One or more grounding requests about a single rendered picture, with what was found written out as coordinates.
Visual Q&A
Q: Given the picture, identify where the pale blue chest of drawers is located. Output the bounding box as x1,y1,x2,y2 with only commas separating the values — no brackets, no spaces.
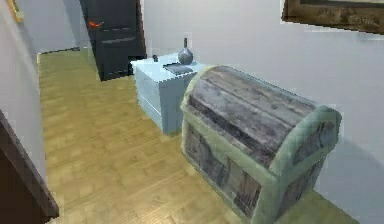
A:
129,52,208,136

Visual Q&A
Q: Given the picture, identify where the dark grey flat book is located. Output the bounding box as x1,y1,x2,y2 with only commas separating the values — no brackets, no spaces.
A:
162,62,195,76

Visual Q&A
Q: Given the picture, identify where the grey round vase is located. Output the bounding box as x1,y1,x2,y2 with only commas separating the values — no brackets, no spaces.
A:
177,37,195,66

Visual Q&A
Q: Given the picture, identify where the green and grey wooden chest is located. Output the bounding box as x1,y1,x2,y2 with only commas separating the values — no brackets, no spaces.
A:
179,64,343,224

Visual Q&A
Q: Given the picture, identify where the black room door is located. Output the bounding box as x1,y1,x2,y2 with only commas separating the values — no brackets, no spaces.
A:
78,0,148,82

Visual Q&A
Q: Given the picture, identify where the dark brown wooden furniture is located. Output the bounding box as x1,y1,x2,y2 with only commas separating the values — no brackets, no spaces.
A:
0,109,61,224

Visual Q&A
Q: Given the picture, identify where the brown framed wall picture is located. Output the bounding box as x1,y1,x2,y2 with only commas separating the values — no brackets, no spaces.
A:
280,0,384,36

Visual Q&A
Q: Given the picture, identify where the yellow framed wall picture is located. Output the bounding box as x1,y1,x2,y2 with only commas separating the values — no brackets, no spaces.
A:
7,0,25,24

